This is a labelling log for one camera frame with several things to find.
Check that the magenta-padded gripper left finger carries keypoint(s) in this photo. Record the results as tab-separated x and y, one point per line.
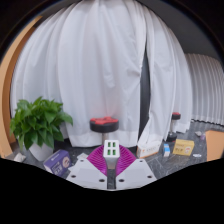
88	173

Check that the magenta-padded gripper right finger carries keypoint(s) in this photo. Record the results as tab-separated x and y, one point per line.
135	173

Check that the white charger with green ports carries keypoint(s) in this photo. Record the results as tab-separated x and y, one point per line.
111	151

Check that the flat white sachet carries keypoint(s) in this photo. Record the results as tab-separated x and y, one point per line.
82	155

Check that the white and orange box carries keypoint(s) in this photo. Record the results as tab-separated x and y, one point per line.
148	150

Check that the purple cardboard box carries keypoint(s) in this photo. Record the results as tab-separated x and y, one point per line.
56	163

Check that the small white blue box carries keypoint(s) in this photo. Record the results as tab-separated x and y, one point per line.
166	150

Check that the black bar stool red seat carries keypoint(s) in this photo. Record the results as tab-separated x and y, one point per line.
104	125
175	116

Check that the yellow cardboard box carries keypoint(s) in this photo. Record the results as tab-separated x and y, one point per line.
183	147

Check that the small clear tube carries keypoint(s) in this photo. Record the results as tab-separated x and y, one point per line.
197	155

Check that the small white packet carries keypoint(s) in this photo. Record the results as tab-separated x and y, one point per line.
19	157

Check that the green plant in white pot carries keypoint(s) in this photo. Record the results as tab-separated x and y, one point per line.
38	123

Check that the small white container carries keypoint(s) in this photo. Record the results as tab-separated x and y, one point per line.
198	133

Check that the small purple bottle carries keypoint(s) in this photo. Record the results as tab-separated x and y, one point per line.
202	136

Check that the orange wooden furniture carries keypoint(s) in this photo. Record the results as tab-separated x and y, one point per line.
215	145

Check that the narrow white curtain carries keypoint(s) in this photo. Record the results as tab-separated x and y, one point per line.
166	76

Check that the wide white curtain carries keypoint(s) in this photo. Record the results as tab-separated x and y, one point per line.
86	66

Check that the white pleated curtain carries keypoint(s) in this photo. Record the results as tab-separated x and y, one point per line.
206	90

